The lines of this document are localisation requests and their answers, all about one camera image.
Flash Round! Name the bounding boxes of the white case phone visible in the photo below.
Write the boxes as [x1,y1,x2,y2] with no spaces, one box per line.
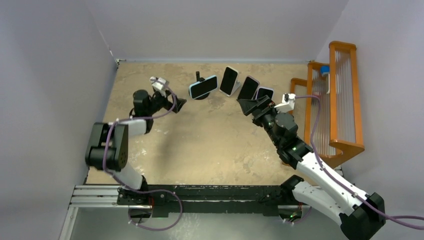
[219,66,239,97]

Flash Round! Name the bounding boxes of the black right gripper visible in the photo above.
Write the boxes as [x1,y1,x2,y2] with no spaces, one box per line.
[238,96,282,147]

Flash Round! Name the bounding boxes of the lilac case phone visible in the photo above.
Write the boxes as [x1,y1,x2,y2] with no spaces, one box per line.
[254,86,274,100]

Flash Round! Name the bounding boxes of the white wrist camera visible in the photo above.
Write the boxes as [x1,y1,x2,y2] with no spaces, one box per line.
[274,93,296,113]
[149,76,169,97]

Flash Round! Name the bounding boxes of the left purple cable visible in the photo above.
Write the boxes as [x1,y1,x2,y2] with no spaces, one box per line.
[101,84,184,232]

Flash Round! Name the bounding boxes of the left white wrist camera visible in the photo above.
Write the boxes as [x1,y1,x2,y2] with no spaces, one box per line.
[149,76,169,97]

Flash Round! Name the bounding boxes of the orange wooden tiered rack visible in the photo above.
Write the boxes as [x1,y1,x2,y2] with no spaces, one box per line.
[290,41,365,168]

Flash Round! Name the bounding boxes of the purple case phone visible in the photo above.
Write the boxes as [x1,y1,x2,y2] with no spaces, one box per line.
[237,75,260,100]

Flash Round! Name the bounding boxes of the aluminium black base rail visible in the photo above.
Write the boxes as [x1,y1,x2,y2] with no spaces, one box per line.
[59,167,370,240]

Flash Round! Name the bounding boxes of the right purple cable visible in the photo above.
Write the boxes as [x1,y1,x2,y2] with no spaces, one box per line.
[291,95,424,231]

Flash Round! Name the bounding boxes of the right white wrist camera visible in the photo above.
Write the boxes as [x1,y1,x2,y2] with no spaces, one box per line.
[274,93,296,113]

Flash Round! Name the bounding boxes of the black round base phone stand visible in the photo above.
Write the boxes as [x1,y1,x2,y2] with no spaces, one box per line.
[189,71,213,100]

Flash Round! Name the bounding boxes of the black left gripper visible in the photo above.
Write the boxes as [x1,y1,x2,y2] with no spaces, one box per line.
[146,90,185,116]

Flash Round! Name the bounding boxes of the blue case phone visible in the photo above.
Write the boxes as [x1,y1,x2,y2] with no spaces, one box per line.
[188,75,218,99]

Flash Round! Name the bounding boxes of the silver metal phone stand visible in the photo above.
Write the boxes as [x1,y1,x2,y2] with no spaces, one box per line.
[231,81,241,96]

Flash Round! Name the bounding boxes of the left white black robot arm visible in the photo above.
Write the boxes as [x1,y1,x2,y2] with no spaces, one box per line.
[85,89,187,205]

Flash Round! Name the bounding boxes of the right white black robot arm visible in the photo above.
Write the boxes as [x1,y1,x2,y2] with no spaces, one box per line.
[238,94,386,240]

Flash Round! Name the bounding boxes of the purple cable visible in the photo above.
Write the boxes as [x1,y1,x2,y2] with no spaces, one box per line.
[101,84,184,232]
[291,95,424,231]

